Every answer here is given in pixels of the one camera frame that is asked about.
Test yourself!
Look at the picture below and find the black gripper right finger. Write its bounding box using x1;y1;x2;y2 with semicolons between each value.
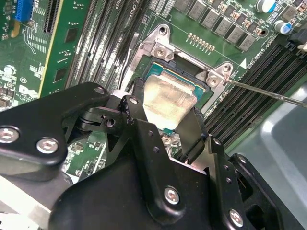
180;107;298;230

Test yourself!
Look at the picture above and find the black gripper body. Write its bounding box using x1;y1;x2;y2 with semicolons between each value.
48;141;218;230

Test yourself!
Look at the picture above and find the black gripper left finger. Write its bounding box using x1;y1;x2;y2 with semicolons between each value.
0;77;187;225

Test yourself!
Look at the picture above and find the wire locking lever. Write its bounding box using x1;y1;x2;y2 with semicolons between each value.
124;32;141;92
224;78;307;108

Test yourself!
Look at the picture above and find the silver-topped CPU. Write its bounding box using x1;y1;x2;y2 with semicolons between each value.
141;62;207;134

